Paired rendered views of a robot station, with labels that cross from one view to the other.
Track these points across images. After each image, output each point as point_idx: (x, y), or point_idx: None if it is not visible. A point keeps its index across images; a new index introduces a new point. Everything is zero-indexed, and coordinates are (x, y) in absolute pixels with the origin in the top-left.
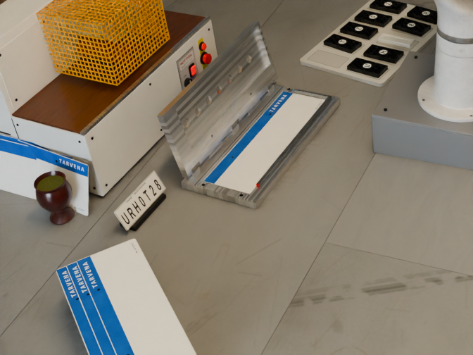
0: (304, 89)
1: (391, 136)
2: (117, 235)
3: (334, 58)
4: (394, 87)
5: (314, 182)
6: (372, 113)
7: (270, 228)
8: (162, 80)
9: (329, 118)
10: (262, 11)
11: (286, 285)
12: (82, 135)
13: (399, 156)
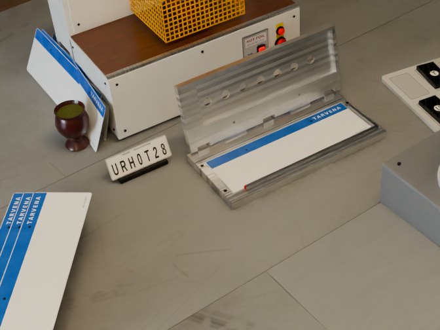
0: (365, 109)
1: (395, 192)
2: (104, 181)
3: (416, 87)
4: (426, 144)
5: (302, 206)
6: (384, 162)
7: (230, 234)
8: (220, 52)
9: (365, 148)
10: (387, 13)
11: (200, 296)
12: (107, 78)
13: (399, 215)
